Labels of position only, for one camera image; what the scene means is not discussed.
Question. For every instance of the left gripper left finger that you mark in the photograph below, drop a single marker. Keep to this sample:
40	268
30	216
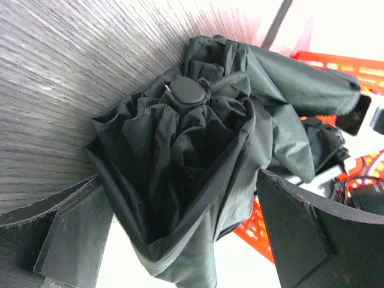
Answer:
58	241

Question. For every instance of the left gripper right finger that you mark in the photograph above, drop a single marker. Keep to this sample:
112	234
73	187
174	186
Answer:
317	242

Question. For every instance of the black folding umbrella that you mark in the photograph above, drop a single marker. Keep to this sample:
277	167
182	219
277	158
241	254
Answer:
179	158

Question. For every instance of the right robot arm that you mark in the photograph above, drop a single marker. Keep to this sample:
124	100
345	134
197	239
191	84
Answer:
359	190

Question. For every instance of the red plastic basket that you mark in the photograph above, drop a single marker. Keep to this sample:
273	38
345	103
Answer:
315	70

